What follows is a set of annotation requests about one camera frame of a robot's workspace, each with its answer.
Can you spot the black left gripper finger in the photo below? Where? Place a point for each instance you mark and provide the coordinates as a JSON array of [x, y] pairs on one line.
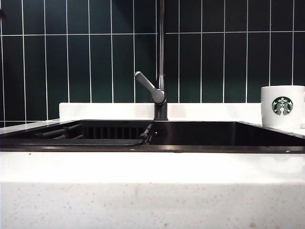
[[2, 14]]

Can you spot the white Starbucks ceramic mug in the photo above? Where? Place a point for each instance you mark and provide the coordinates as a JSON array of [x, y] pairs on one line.
[[278, 119]]

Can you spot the black sink drying rack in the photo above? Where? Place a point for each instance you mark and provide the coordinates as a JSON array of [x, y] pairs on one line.
[[59, 132]]

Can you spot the black kitchen sink basin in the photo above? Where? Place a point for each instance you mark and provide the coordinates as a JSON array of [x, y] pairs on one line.
[[214, 136]]

